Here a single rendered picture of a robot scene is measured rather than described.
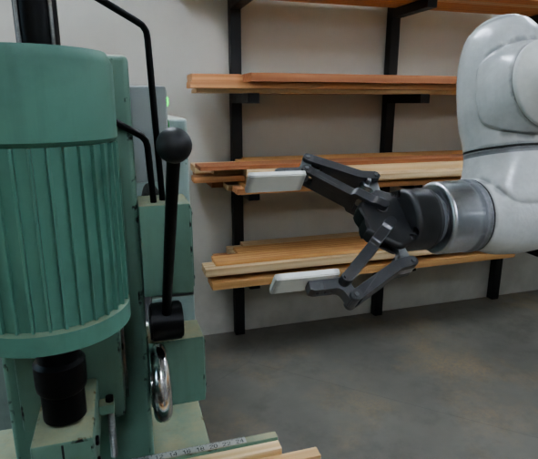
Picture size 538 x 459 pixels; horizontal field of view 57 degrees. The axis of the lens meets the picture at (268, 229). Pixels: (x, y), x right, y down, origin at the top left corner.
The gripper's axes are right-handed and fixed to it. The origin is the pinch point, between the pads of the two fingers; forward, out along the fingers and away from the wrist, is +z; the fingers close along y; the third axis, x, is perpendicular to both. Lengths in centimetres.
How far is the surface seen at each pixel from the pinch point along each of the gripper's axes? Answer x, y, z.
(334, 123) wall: -154, 183, -115
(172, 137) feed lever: 9.5, 4.6, 10.3
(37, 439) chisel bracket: -22.5, -12.1, 26.6
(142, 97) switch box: -12.6, 36.6, 11.0
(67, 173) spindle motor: 4.4, 5.2, 20.1
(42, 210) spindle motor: 1.9, 2.7, 22.6
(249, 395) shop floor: -207, 41, -40
